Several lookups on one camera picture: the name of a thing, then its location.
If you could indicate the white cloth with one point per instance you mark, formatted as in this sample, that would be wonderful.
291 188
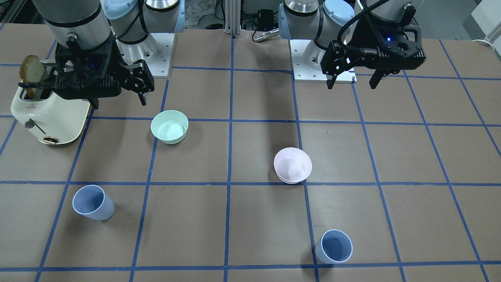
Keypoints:
201 13

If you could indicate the mint green bowl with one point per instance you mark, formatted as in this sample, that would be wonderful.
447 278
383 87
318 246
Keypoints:
170 126

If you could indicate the cream white toaster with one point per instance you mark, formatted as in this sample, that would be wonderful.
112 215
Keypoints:
53 120

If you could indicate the blue cup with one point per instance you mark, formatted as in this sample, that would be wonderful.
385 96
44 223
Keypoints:
334 247
93 202

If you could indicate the black power adapter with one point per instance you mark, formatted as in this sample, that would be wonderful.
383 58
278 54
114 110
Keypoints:
263 20

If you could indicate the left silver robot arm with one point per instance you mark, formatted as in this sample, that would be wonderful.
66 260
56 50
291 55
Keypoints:
308 20

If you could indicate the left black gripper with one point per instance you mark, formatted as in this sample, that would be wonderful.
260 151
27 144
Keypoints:
362 36

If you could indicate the silver cylinder tool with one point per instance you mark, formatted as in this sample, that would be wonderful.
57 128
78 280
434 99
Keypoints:
258 38

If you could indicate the aluminium frame post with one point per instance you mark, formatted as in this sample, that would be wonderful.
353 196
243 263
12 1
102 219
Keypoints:
232 9

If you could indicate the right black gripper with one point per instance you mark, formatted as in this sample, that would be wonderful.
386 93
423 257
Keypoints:
112 58

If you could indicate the pink bowl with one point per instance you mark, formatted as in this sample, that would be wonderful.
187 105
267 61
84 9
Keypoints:
292 165

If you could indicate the toast bread slice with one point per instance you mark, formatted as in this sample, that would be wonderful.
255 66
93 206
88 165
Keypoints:
32 70

